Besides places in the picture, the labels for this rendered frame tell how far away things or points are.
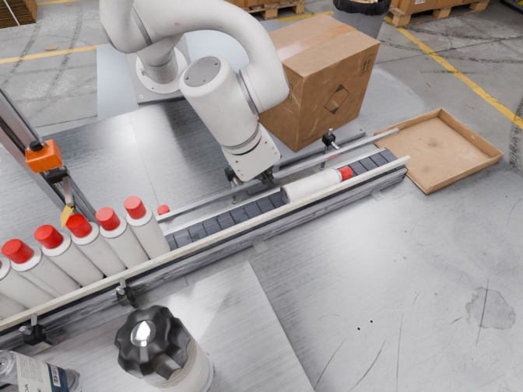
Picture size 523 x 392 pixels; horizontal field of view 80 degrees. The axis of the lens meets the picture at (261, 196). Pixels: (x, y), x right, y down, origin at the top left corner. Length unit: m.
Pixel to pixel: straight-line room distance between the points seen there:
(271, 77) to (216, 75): 0.08
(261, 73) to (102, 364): 0.61
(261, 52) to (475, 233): 0.76
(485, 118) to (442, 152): 1.87
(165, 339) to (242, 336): 0.31
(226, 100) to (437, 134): 0.90
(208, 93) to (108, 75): 1.10
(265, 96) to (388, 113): 0.84
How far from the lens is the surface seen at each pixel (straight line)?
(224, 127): 0.52
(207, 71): 0.50
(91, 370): 0.76
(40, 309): 0.82
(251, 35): 0.49
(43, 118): 3.03
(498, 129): 3.00
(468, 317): 0.90
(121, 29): 0.93
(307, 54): 0.95
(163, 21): 0.51
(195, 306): 0.73
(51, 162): 0.64
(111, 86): 1.47
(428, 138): 1.23
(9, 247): 0.69
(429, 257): 0.93
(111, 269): 0.78
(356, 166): 0.98
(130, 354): 0.42
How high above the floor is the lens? 1.56
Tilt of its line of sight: 52 degrees down
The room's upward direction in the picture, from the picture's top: straight up
